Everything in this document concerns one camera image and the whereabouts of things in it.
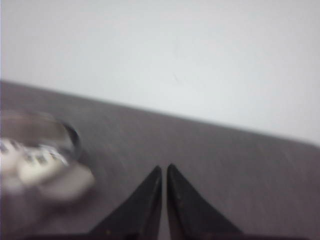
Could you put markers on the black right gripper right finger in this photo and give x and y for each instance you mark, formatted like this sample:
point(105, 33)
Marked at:
point(194, 214)

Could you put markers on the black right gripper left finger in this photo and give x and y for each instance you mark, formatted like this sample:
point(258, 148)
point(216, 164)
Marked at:
point(138, 215)

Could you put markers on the stainless steel steamer pot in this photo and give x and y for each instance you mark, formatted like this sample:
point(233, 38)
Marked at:
point(39, 155)

